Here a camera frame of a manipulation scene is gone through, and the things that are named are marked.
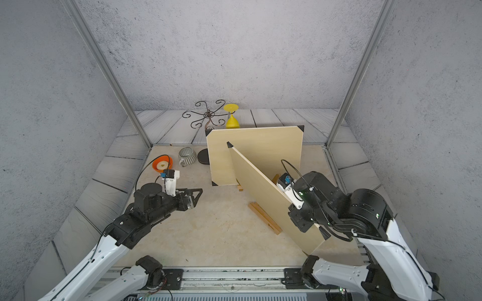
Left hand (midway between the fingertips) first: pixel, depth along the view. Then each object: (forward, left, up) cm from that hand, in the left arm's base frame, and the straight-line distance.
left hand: (198, 191), depth 71 cm
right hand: (-12, -32, +9) cm, 35 cm away
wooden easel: (-3, -27, -19) cm, 33 cm away
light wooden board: (+23, -32, -3) cm, 40 cm away
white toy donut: (+31, +29, -22) cm, 48 cm away
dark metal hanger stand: (+42, +8, -25) cm, 49 cm away
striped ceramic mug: (+34, +15, -18) cm, 41 cm away
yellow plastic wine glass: (+39, -11, +1) cm, 41 cm away
